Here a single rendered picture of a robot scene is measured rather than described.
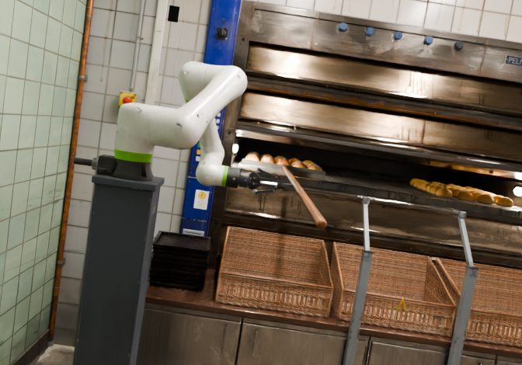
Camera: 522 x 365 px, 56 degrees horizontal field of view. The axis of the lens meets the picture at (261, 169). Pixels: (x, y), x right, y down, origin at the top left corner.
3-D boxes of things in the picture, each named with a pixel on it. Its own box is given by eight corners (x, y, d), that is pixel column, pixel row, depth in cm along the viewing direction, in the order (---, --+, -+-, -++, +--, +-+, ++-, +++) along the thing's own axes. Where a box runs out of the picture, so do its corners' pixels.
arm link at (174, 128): (187, 123, 149) (252, 62, 191) (141, 116, 154) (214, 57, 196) (192, 160, 156) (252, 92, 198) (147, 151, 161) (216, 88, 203)
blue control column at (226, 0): (201, 266, 476) (234, 43, 458) (217, 269, 477) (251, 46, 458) (161, 363, 284) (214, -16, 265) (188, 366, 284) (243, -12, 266)
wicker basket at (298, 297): (219, 272, 280) (227, 224, 278) (317, 286, 282) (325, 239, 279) (212, 303, 232) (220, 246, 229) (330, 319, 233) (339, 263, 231)
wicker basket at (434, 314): (324, 287, 282) (332, 240, 279) (421, 302, 282) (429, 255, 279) (335, 321, 233) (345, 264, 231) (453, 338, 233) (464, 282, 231)
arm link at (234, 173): (224, 188, 214) (227, 167, 213) (226, 185, 226) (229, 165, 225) (238, 190, 214) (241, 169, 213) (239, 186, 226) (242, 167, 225)
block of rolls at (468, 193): (407, 184, 353) (408, 176, 353) (473, 194, 354) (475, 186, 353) (437, 196, 293) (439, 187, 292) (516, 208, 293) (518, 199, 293)
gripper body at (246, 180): (241, 168, 222) (262, 171, 223) (238, 186, 223) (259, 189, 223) (241, 169, 215) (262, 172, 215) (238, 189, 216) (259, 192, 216)
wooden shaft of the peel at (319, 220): (326, 231, 140) (328, 220, 140) (316, 229, 140) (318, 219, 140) (287, 170, 311) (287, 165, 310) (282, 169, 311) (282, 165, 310)
